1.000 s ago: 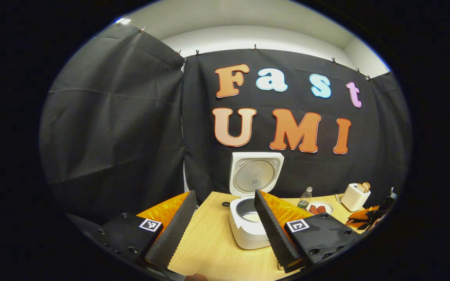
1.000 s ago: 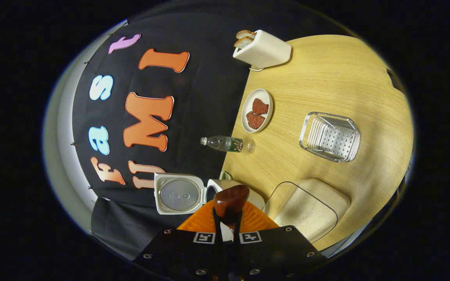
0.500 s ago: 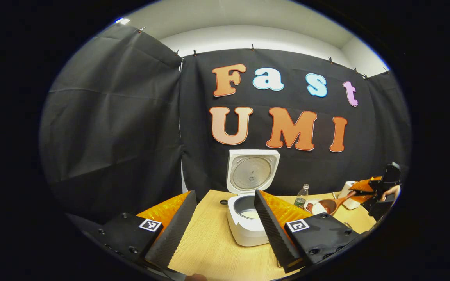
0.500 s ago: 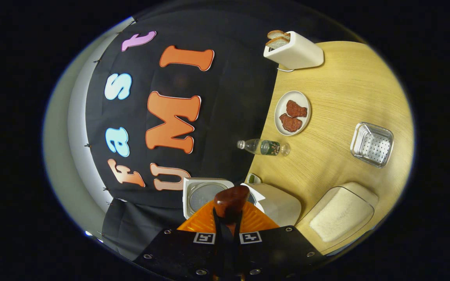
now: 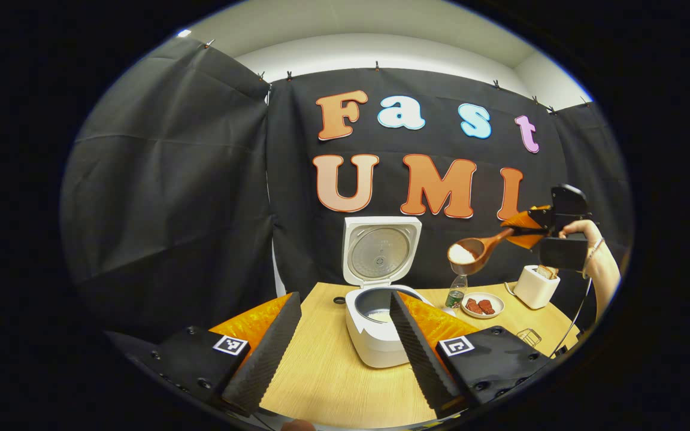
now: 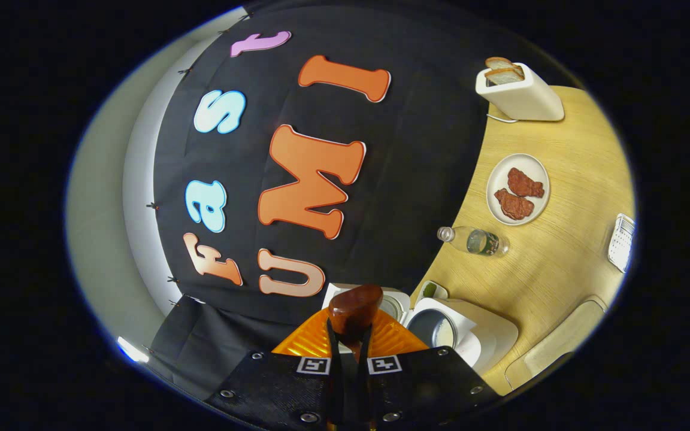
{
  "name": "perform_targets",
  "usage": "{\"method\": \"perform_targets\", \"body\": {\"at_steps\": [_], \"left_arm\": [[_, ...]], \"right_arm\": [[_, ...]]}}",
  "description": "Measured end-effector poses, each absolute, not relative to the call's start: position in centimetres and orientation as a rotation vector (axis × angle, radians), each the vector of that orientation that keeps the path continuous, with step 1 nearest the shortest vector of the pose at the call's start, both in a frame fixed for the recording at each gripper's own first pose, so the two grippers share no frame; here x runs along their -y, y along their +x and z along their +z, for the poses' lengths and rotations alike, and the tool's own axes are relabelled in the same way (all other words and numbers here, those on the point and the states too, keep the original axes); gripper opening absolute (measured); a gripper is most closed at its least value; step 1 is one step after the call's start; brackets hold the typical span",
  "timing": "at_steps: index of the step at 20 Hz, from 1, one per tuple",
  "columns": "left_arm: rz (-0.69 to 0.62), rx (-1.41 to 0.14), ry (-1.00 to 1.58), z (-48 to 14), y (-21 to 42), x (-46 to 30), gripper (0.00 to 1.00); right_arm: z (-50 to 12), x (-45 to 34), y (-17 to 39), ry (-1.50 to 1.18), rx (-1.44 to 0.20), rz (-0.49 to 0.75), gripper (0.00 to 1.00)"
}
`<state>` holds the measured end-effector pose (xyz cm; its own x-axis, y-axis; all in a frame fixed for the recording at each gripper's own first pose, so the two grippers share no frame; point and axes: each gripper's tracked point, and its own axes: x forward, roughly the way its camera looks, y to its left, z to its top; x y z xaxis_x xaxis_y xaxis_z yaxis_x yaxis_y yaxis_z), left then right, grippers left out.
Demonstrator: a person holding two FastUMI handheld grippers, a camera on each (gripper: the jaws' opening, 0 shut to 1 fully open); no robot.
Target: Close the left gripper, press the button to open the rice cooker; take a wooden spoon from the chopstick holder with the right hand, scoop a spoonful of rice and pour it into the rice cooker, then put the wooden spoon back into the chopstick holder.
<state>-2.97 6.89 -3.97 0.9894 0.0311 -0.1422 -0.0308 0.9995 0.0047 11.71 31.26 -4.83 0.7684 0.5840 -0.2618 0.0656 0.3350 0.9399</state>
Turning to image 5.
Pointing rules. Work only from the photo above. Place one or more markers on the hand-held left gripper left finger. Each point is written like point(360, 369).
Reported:
point(267, 359)

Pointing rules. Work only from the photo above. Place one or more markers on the red meat piece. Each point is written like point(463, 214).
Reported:
point(486, 307)
point(472, 306)

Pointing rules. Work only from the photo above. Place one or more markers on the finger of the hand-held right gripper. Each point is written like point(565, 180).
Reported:
point(527, 218)
point(529, 240)

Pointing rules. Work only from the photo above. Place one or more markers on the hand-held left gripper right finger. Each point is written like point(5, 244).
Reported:
point(420, 359)

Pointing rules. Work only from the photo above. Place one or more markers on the clear plastic bottle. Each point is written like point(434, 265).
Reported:
point(456, 296)

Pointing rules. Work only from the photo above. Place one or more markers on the toasted bread slice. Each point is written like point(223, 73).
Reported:
point(547, 272)

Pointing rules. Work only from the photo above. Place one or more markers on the white rice cooker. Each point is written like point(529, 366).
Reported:
point(381, 251)

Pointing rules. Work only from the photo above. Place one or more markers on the white round plate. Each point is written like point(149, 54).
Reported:
point(498, 299)

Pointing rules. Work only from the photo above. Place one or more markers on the brown wooden spoon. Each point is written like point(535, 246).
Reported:
point(489, 245)

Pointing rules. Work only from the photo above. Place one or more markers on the white toaster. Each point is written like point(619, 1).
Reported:
point(533, 290)

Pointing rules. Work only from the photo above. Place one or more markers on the black backdrop cloth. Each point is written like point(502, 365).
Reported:
point(189, 197)

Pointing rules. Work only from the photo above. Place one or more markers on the white rice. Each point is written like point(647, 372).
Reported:
point(462, 254)

